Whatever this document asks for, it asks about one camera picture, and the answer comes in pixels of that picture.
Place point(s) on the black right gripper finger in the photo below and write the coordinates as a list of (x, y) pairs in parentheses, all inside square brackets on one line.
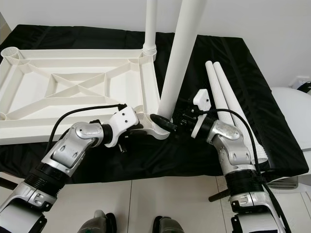
[(163, 123)]

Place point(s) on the white plastic table leg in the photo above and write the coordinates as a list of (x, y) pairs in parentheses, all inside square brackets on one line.
[(182, 53), (150, 24), (216, 87), (231, 97)]

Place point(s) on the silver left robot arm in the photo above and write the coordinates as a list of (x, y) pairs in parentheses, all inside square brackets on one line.
[(73, 148)]

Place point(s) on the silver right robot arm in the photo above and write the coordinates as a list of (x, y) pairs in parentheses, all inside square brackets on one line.
[(235, 150)]

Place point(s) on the black table cloth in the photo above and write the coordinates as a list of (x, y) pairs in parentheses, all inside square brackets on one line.
[(175, 160)]

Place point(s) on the grey left robot foot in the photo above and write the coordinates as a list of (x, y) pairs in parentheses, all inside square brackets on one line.
[(97, 223)]

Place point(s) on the grey robot foot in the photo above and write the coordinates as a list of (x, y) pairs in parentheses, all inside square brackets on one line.
[(97, 223), (167, 226)]

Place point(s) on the grey right robot foot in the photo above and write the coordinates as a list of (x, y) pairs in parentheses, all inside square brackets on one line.
[(167, 226)]

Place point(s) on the black power plug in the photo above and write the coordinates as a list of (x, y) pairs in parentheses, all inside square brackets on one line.
[(304, 87)]

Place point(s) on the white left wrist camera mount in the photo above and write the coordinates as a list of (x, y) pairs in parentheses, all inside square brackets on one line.
[(124, 121)]

